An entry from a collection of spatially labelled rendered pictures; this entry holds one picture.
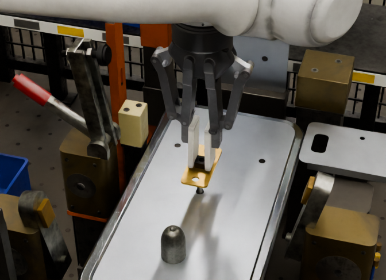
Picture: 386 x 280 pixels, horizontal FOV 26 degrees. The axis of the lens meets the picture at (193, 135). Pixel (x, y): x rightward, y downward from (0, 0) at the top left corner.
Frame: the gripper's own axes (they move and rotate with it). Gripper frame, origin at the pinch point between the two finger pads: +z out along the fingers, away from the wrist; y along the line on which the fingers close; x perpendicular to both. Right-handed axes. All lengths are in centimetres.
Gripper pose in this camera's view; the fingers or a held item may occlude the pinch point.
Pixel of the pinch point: (201, 143)
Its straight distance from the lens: 112.4
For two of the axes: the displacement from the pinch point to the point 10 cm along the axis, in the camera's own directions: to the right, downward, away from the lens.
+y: 9.6, 1.7, -2.2
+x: 2.8, -6.0, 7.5
